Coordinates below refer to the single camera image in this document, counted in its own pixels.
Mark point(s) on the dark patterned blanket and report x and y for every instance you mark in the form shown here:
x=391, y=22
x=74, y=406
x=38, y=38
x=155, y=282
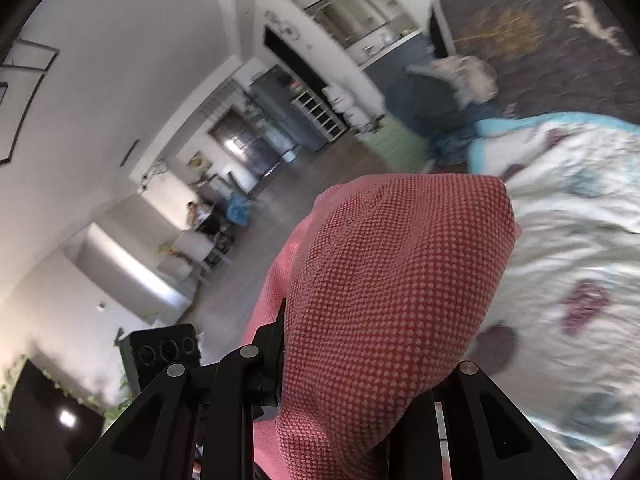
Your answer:
x=548, y=55

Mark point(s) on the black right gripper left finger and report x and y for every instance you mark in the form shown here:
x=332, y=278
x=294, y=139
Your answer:
x=194, y=421

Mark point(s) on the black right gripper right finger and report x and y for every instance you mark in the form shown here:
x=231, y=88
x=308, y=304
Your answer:
x=466, y=428

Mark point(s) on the white seashell print quilt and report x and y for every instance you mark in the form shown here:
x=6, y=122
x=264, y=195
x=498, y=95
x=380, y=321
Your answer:
x=561, y=338

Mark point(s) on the white shelf unit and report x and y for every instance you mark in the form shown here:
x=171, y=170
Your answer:
x=321, y=116

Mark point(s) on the green pillow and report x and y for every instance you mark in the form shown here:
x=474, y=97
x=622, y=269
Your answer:
x=401, y=150

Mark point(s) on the pile of clothes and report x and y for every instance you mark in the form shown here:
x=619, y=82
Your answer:
x=442, y=101

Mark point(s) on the pink knit garment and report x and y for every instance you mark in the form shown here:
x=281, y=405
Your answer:
x=381, y=288

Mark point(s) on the black television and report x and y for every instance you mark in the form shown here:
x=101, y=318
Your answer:
x=48, y=430

